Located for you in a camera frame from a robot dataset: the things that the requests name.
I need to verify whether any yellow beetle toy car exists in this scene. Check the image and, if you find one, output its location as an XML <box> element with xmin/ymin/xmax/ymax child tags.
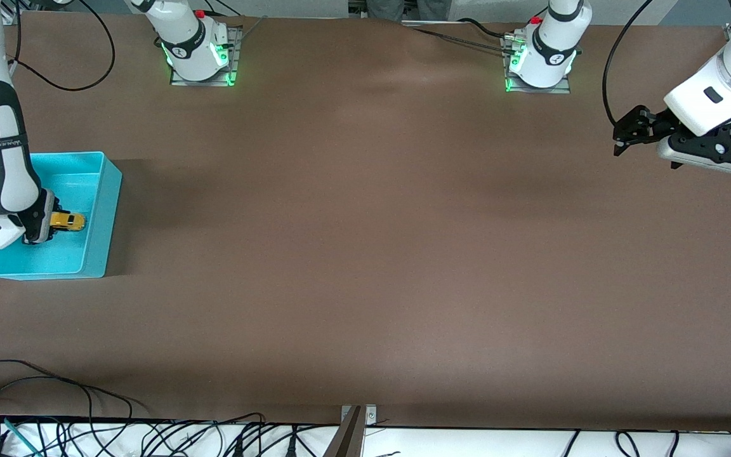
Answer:
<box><xmin>50</xmin><ymin>213</ymin><xmax>86</xmax><ymax>232</ymax></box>

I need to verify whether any cyan plastic bin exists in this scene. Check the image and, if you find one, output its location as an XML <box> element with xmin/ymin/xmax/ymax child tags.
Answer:
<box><xmin>0</xmin><ymin>151</ymin><xmax>123</xmax><ymax>281</ymax></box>

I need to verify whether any person in grey trousers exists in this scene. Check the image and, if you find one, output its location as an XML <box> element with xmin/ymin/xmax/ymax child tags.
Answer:
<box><xmin>365</xmin><ymin>0</ymin><xmax>449</xmax><ymax>20</ymax></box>

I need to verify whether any grey metal rod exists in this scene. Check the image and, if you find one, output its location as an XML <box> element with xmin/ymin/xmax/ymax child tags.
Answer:
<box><xmin>237</xmin><ymin>15</ymin><xmax>269</xmax><ymax>45</ymax></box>

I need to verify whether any dark metal pole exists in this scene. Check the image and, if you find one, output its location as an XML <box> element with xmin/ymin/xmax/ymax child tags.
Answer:
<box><xmin>321</xmin><ymin>406</ymin><xmax>365</xmax><ymax>457</ymax></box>

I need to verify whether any grey metal arm base plate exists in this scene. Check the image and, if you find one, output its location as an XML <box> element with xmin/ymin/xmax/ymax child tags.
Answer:
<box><xmin>502</xmin><ymin>35</ymin><xmax>572</xmax><ymax>95</ymax></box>
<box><xmin>169</xmin><ymin>25</ymin><xmax>243</xmax><ymax>88</ymax></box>

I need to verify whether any long black cable loop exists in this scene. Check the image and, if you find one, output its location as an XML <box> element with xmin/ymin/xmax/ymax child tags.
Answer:
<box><xmin>0</xmin><ymin>359</ymin><xmax>135</xmax><ymax>421</ymax></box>

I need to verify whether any black hanging arm cable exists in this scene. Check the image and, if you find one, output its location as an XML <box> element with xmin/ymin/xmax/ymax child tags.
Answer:
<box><xmin>7</xmin><ymin>0</ymin><xmax>116</xmax><ymax>91</ymax></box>

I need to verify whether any thick black cable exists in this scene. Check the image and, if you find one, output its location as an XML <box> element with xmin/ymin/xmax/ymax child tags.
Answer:
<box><xmin>456</xmin><ymin>18</ymin><xmax>518</xmax><ymax>40</ymax></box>

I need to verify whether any thin black cable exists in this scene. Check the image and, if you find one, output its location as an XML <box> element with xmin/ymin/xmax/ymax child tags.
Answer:
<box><xmin>411</xmin><ymin>27</ymin><xmax>509</xmax><ymax>53</ymax></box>

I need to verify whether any black base cable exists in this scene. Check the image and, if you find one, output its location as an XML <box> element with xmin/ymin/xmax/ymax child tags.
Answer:
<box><xmin>201</xmin><ymin>0</ymin><xmax>242</xmax><ymax>18</ymax></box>

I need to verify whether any silver metal bracket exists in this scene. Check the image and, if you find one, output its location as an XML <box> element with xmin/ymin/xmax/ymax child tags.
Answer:
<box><xmin>340</xmin><ymin>404</ymin><xmax>378</xmax><ymax>427</ymax></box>

